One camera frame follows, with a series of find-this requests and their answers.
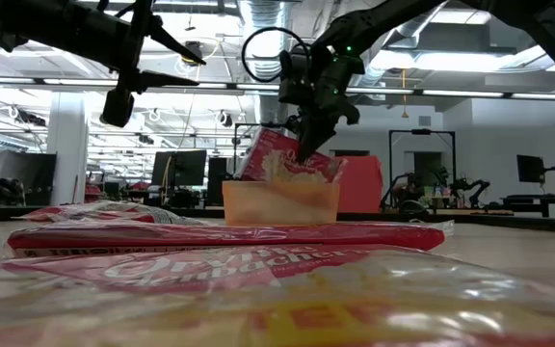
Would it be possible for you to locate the red plastic basket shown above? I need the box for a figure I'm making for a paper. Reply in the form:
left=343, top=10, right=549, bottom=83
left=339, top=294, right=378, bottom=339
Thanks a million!
left=333, top=154, right=384, bottom=215

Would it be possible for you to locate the orange translucent plastic basket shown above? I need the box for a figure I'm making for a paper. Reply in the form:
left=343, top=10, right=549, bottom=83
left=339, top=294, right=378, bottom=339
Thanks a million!
left=221, top=179, right=342, bottom=227

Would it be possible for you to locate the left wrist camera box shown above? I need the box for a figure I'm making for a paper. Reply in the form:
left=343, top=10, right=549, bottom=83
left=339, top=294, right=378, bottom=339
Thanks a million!
left=99, top=88, right=136, bottom=129

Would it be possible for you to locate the red popcorn bag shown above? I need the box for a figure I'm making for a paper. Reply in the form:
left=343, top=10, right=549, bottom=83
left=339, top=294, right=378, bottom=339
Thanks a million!
left=0, top=243, right=555, bottom=347
left=235, top=127, right=349, bottom=185
left=14, top=200, right=211, bottom=227
left=6, top=219, right=456, bottom=258

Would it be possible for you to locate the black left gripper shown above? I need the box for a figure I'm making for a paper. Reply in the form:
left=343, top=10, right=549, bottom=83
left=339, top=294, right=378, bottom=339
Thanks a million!
left=113, top=0, right=207, bottom=97

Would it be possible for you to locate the black computer monitor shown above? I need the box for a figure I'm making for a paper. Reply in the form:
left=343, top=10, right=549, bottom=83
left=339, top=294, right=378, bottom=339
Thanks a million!
left=150, top=149, right=208, bottom=188

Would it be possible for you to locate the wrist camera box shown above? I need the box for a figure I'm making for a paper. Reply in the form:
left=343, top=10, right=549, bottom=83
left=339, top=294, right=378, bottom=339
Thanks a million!
left=99, top=88, right=136, bottom=129
left=277, top=46, right=310, bottom=106

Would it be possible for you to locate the black table edge rail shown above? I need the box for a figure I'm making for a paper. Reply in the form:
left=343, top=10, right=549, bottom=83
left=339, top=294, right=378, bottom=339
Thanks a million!
left=0, top=204, right=555, bottom=236

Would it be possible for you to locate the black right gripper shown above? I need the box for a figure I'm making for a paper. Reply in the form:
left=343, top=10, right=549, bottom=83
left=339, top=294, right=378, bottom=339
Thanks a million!
left=296, top=41, right=366, bottom=165

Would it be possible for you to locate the long ceiling light strip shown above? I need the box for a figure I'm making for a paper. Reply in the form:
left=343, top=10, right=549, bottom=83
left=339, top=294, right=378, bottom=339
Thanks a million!
left=0, top=75, right=555, bottom=101

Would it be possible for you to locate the black ceiling camera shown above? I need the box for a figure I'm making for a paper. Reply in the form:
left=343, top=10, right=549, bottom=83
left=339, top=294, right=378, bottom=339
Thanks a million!
left=182, top=40, right=205, bottom=65

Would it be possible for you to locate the black computer tower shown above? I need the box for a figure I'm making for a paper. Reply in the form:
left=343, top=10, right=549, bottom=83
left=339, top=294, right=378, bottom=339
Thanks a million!
left=207, top=156, right=229, bottom=207

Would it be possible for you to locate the black monitor on arm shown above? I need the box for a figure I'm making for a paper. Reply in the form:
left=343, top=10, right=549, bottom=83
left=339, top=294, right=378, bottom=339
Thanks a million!
left=515, top=153, right=546, bottom=185

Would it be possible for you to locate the large black frame stand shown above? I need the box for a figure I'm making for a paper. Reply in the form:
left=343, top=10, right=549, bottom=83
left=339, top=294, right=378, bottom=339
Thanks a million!
left=387, top=128, right=457, bottom=213

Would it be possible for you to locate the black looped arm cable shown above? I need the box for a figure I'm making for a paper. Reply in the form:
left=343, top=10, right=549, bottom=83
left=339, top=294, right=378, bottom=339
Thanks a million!
left=241, top=26, right=313, bottom=84

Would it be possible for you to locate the yellow hanging cord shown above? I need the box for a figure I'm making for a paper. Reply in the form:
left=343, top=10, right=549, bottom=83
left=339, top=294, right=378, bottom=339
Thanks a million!
left=401, top=69, right=410, bottom=120

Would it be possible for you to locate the white building column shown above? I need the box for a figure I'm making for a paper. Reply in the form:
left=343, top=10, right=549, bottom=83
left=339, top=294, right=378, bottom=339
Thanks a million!
left=47, top=91, right=90, bottom=207

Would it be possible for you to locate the black partition panel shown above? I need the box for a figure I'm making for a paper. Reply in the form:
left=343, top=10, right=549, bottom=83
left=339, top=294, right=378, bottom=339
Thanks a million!
left=0, top=151, right=59, bottom=207

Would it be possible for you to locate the silver ventilation duct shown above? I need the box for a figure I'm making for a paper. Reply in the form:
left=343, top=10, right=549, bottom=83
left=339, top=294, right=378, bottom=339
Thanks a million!
left=237, top=0, right=303, bottom=125

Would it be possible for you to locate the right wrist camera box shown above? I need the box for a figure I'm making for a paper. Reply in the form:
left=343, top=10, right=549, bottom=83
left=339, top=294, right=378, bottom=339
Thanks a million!
left=277, top=46, right=310, bottom=106

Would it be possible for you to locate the black desk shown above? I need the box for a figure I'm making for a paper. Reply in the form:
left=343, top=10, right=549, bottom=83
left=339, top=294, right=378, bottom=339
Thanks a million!
left=500, top=193, right=555, bottom=219

